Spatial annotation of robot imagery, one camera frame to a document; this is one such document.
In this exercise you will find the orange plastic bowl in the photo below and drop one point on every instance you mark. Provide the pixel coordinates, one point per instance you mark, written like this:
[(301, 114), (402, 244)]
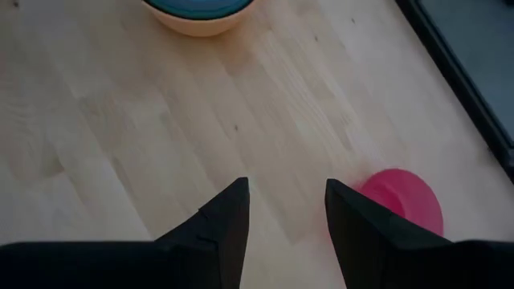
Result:
[(201, 27)]

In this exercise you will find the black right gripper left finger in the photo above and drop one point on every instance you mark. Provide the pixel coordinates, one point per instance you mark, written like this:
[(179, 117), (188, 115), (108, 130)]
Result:
[(209, 249)]

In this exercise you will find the black table edge strip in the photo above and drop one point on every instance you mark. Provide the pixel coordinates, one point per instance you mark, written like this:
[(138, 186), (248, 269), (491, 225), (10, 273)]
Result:
[(458, 80)]

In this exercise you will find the small pink plastic bowl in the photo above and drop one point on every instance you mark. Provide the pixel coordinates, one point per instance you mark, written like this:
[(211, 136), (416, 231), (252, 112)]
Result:
[(409, 198)]

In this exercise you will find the blue plastic bowl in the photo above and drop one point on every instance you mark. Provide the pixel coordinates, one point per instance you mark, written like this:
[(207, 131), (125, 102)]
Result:
[(198, 8)]

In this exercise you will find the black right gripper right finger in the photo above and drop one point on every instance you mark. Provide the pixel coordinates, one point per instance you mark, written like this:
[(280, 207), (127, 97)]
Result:
[(373, 249)]

